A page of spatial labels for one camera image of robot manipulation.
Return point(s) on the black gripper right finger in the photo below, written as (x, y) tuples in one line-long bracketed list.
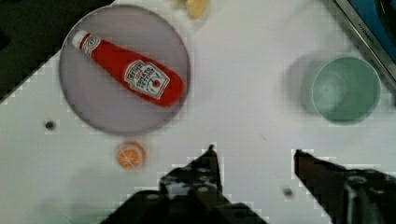
[(349, 196)]

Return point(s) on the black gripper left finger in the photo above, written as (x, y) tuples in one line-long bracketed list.
[(188, 195)]

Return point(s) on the black toaster oven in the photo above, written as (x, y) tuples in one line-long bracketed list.
[(374, 23)]

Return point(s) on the red ketchup bottle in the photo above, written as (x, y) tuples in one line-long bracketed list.
[(148, 79)]

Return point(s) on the green plastic cup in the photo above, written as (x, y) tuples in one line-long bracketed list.
[(343, 90)]

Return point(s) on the grey round plate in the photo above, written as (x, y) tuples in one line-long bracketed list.
[(95, 96)]

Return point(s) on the peeled banana toy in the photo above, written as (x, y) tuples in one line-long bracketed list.
[(195, 8)]

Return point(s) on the orange slice toy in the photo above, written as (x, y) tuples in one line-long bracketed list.
[(131, 155)]

